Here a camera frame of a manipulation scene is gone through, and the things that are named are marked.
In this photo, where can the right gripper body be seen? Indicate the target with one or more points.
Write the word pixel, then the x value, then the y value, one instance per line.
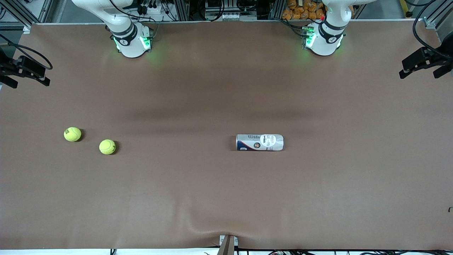
pixel 7 67

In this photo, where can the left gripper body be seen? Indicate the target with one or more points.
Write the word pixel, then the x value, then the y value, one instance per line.
pixel 436 60

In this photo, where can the yellow tennis ball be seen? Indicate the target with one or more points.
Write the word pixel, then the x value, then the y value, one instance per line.
pixel 107 147
pixel 72 134

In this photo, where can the clear plastic tennis ball can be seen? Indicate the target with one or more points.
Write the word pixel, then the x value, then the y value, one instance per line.
pixel 260 142

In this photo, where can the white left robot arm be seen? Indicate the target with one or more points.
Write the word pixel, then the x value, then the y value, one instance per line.
pixel 324 44

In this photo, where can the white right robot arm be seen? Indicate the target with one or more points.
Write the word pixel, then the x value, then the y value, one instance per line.
pixel 131 46

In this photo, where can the yellow pole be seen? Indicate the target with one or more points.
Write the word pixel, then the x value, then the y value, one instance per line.
pixel 403 5

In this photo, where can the bag of orange objects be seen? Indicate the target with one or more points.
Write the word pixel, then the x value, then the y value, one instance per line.
pixel 300 10

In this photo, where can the white power strip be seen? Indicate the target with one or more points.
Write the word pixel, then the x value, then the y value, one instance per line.
pixel 155 10

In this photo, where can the white connector block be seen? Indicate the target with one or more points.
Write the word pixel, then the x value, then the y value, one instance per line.
pixel 231 16

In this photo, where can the aluminium frame profile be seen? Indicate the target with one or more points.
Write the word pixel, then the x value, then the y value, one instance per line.
pixel 433 19
pixel 46 9

